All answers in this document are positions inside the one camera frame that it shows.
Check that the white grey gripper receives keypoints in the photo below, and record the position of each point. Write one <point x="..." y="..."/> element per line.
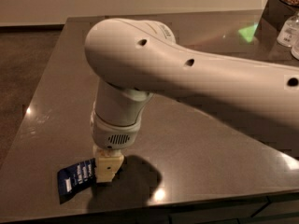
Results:
<point x="114" y="135"/>

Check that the dark blue rxbar wrapper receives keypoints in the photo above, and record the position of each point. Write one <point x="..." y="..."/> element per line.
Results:
<point x="75" y="178"/>

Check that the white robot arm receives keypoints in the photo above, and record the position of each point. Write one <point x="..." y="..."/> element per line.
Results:
<point x="136" y="59"/>

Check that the clear plastic bottle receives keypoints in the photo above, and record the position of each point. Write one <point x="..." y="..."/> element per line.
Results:
<point x="289" y="31"/>
<point x="295" y="49"/>

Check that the black box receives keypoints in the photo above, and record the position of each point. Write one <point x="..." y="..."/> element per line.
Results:
<point x="275" y="13"/>

